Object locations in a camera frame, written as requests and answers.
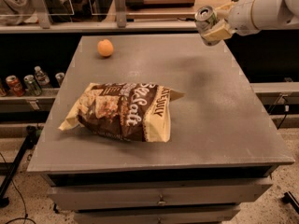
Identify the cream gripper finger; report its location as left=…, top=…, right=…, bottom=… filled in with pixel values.
left=202, top=20, right=233, bottom=42
left=215, top=1, right=235, bottom=20

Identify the green white 7up can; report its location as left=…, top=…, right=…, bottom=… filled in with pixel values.
left=194, top=6, right=219, bottom=46

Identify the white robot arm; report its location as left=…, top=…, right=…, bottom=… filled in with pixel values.
left=194, top=0, right=299, bottom=46

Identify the silver can on shelf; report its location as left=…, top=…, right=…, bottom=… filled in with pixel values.
left=55, top=72, right=64, bottom=86

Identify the green soda can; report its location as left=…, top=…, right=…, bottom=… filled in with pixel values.
left=23, top=75, right=42, bottom=96

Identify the red soda can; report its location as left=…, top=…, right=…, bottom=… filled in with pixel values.
left=6, top=75, right=25, bottom=96

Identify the brown sea salt chip bag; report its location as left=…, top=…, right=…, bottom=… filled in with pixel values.
left=60, top=83, right=183, bottom=142

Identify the orange fruit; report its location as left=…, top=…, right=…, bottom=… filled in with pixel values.
left=97, top=39, right=114, bottom=57

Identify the grey drawer cabinet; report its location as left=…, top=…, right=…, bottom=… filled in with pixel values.
left=28, top=34, right=293, bottom=224

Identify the upper drawer with knob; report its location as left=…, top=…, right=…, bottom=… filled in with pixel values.
left=49, top=177, right=272, bottom=210

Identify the drawer with knob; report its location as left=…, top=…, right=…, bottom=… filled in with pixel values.
left=74, top=205, right=240, bottom=224
left=49, top=177, right=272, bottom=210

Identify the clear water bottle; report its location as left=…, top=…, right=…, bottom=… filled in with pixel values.
left=35, top=66, right=51, bottom=88

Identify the lower drawer with knob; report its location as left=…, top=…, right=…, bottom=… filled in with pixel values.
left=74, top=205, right=240, bottom=224

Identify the grey cloth behind glass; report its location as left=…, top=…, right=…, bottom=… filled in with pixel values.
left=0, top=0, right=73, bottom=26

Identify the black stand leg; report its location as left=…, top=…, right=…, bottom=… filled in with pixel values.
left=0, top=125, right=41, bottom=208

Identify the middle metal bracket post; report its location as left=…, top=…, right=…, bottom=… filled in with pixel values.
left=114, top=0, right=127, bottom=28

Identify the left metal bracket post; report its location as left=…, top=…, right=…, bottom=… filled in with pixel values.
left=31, top=0, right=51, bottom=29

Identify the black floor cable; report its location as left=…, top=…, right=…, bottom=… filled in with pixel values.
left=0, top=152, right=37, bottom=224

